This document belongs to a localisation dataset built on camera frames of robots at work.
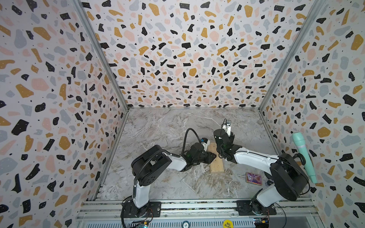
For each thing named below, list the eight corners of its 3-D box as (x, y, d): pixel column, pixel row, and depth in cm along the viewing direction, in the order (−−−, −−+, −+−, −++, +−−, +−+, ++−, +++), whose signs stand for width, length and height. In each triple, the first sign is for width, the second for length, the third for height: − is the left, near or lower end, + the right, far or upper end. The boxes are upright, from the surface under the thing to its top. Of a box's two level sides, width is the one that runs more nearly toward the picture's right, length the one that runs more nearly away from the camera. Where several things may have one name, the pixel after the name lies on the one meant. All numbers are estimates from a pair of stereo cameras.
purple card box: (246, 182, 85) (247, 181, 84) (245, 173, 89) (246, 172, 87) (261, 185, 84) (262, 184, 83) (260, 176, 88) (261, 175, 86)
